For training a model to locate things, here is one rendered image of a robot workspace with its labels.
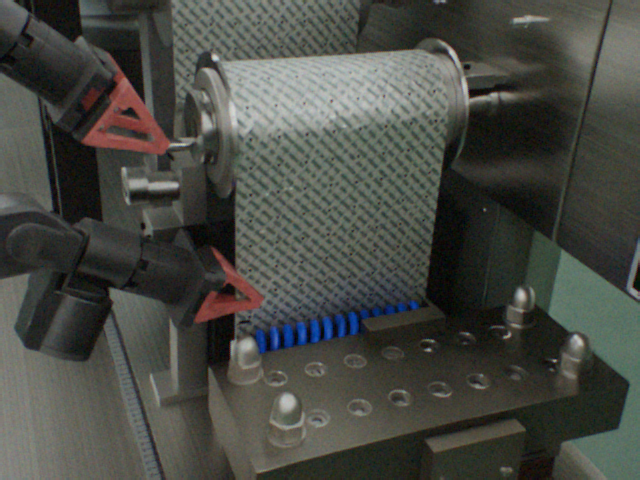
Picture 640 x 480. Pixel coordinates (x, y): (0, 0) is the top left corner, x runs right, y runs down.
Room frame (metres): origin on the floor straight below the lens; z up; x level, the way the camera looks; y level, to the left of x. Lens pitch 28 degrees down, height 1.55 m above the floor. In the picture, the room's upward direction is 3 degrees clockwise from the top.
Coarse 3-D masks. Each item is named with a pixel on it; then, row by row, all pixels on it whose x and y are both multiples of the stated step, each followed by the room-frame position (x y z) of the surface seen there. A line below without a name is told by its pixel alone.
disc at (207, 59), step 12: (204, 60) 0.81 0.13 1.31; (216, 60) 0.77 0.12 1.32; (216, 72) 0.77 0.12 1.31; (228, 84) 0.75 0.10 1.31; (228, 96) 0.74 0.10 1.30; (228, 108) 0.73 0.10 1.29; (228, 120) 0.74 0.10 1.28; (228, 132) 0.74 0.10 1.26; (228, 156) 0.74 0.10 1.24; (228, 168) 0.74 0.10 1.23; (228, 180) 0.74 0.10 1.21; (216, 192) 0.78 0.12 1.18; (228, 192) 0.74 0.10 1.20
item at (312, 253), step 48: (288, 192) 0.75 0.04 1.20; (336, 192) 0.78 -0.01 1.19; (384, 192) 0.80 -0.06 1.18; (432, 192) 0.83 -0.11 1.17; (240, 240) 0.73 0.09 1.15; (288, 240) 0.76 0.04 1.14; (336, 240) 0.78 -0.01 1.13; (384, 240) 0.80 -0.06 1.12; (432, 240) 0.83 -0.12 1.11; (288, 288) 0.76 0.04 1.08; (336, 288) 0.78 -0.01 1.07; (384, 288) 0.81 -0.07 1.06; (240, 336) 0.73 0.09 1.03
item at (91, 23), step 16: (80, 0) 1.68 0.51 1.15; (96, 0) 1.69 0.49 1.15; (80, 16) 1.68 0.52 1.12; (96, 16) 1.69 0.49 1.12; (112, 16) 1.70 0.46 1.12; (128, 16) 1.71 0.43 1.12; (96, 32) 1.69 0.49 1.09; (112, 32) 1.70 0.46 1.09; (128, 32) 1.71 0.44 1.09; (112, 48) 1.70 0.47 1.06; (128, 48) 1.71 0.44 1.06; (128, 64) 1.71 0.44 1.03; (0, 80) 1.61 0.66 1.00; (128, 80) 1.71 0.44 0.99; (0, 96) 1.61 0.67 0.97; (16, 96) 1.62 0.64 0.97; (32, 96) 1.63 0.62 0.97; (144, 96) 1.72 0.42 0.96; (0, 112) 1.61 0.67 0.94; (16, 112) 1.62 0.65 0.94; (32, 112) 1.63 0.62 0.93; (128, 112) 1.71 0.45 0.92; (0, 128) 1.61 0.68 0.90
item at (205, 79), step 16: (208, 80) 0.78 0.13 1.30; (448, 80) 0.85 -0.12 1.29; (448, 96) 0.84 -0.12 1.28; (224, 112) 0.74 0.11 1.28; (448, 112) 0.84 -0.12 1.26; (224, 128) 0.74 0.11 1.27; (448, 128) 0.84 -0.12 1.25; (224, 144) 0.73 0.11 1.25; (448, 144) 0.84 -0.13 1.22; (224, 160) 0.74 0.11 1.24; (224, 176) 0.75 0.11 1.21
